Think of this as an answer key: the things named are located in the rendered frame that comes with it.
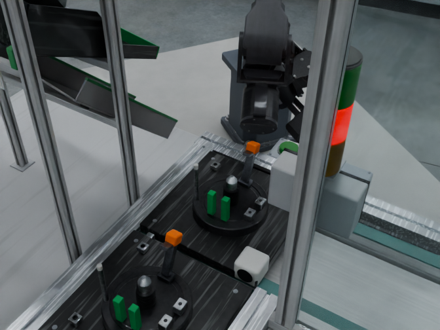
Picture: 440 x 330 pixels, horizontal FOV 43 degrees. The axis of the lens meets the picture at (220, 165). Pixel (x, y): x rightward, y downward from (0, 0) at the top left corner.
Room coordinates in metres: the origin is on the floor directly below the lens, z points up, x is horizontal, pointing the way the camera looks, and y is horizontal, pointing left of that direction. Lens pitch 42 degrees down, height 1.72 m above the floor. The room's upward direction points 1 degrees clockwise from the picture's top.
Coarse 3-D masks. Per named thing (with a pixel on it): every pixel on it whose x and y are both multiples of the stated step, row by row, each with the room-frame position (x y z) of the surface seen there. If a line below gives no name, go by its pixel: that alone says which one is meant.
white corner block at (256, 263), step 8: (248, 248) 0.61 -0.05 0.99; (240, 256) 0.59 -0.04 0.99; (248, 256) 0.59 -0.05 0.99; (256, 256) 0.59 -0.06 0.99; (264, 256) 0.59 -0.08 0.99; (240, 264) 0.57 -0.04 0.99; (248, 264) 0.57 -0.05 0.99; (256, 264) 0.57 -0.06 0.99; (264, 264) 0.58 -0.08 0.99; (240, 272) 0.57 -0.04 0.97; (248, 272) 0.56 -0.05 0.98; (256, 272) 0.56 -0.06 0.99; (264, 272) 0.58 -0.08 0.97; (248, 280) 0.56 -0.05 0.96; (256, 280) 0.56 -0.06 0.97
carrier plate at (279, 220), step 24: (192, 168) 0.83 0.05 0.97; (240, 168) 0.83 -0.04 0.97; (192, 192) 0.76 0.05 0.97; (168, 216) 0.70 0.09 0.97; (192, 216) 0.70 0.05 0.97; (288, 216) 0.70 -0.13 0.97; (192, 240) 0.64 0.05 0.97; (216, 240) 0.64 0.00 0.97; (240, 240) 0.64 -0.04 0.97; (264, 240) 0.64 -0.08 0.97; (216, 264) 0.59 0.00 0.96
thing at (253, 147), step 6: (252, 144) 0.78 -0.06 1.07; (258, 144) 0.78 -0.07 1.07; (246, 150) 0.78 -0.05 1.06; (252, 150) 0.77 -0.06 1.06; (258, 150) 0.78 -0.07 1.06; (246, 156) 0.78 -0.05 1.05; (252, 156) 0.77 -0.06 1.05; (246, 162) 0.77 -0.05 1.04; (252, 162) 0.77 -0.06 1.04; (246, 168) 0.77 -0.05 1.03; (252, 168) 0.77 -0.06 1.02; (246, 174) 0.76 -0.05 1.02; (246, 180) 0.76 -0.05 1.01
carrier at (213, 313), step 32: (128, 256) 0.60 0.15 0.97; (160, 256) 0.60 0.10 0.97; (96, 288) 0.54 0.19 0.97; (128, 288) 0.52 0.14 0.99; (160, 288) 0.52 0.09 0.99; (192, 288) 0.54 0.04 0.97; (224, 288) 0.54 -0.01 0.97; (64, 320) 0.48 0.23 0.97; (96, 320) 0.48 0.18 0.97; (128, 320) 0.47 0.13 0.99; (160, 320) 0.46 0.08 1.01; (192, 320) 0.48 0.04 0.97; (224, 320) 0.48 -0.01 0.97
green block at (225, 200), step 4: (224, 196) 0.68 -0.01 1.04; (224, 200) 0.67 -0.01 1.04; (228, 200) 0.67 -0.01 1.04; (224, 204) 0.67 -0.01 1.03; (228, 204) 0.67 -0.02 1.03; (224, 208) 0.67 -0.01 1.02; (228, 208) 0.67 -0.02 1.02; (224, 212) 0.67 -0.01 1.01; (228, 212) 0.67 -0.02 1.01; (224, 216) 0.67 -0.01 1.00; (228, 216) 0.67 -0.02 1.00; (224, 220) 0.67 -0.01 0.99
